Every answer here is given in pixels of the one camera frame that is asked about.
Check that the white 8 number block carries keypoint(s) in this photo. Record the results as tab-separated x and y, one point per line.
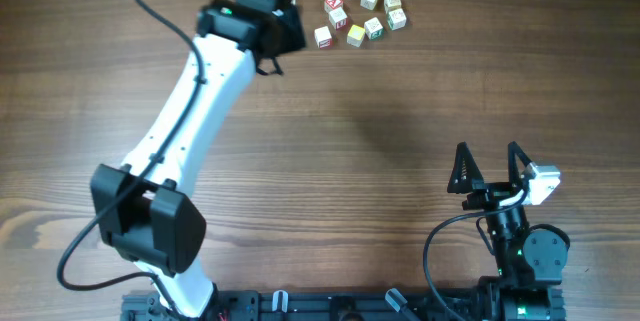
396	19

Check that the yellow topped wooden block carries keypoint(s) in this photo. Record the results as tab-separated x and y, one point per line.
356	35

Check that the white red Y block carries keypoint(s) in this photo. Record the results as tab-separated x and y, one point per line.
323	37

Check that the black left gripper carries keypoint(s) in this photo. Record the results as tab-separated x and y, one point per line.
293	31

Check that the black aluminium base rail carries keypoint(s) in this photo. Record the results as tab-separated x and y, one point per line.
325	306

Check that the red A letter block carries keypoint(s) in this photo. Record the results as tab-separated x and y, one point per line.
331	5

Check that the white green E block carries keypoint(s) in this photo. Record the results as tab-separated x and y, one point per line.
373	28

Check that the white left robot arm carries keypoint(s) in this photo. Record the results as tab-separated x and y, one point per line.
143	208

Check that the cream yellow-sided block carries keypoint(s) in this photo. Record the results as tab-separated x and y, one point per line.
391	5

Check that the white red H block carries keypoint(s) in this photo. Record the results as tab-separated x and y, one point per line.
338	18

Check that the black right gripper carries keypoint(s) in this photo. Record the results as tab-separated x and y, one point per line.
490	191

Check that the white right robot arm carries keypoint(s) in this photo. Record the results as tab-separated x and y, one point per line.
530	258

